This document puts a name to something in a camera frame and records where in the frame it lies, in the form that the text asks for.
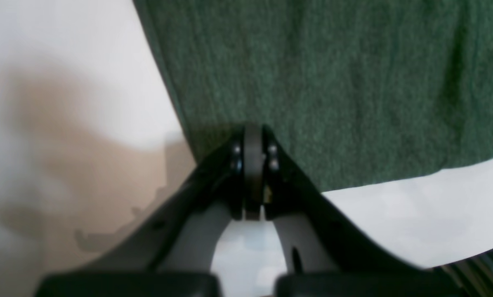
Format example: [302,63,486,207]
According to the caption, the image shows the dark green t-shirt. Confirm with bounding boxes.
[134,0,493,191]

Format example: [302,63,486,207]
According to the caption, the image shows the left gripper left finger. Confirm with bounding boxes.
[36,125,264,297]

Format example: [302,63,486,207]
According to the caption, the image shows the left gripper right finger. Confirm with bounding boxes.
[263,125,463,297]

